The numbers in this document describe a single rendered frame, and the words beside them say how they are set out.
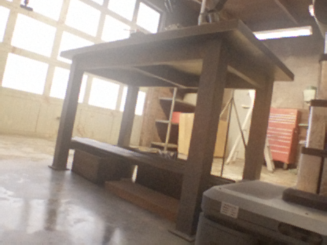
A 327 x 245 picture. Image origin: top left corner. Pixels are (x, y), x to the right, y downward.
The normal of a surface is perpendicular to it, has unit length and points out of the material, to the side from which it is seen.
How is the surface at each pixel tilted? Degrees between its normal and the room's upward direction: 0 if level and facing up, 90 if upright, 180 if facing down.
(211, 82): 90
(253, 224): 90
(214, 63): 90
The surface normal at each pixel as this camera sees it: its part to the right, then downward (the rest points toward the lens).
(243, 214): -0.62, -0.15
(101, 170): 0.75, 0.08
